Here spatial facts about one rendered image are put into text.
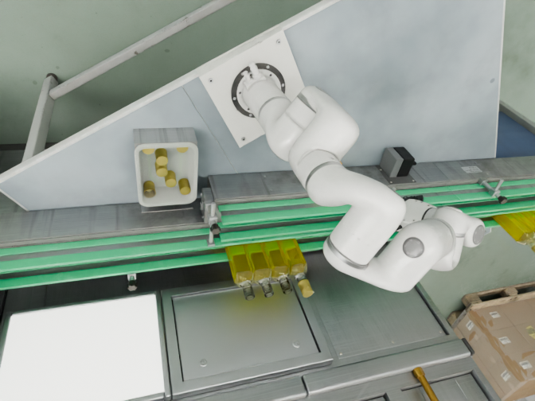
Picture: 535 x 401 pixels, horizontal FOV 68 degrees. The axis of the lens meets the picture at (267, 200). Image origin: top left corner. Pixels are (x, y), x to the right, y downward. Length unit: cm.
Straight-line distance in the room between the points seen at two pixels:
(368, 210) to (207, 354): 73
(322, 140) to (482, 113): 104
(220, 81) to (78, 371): 85
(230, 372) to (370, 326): 50
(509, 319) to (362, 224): 450
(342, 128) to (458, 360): 95
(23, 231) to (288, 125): 84
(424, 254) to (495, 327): 423
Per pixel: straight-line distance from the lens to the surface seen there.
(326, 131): 77
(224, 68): 109
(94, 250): 127
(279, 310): 133
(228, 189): 128
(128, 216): 133
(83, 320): 132
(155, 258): 132
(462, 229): 102
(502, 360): 481
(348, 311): 144
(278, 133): 88
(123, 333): 128
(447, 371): 145
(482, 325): 490
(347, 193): 67
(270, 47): 111
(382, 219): 68
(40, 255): 129
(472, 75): 158
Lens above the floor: 179
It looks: 45 degrees down
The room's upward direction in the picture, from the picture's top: 157 degrees clockwise
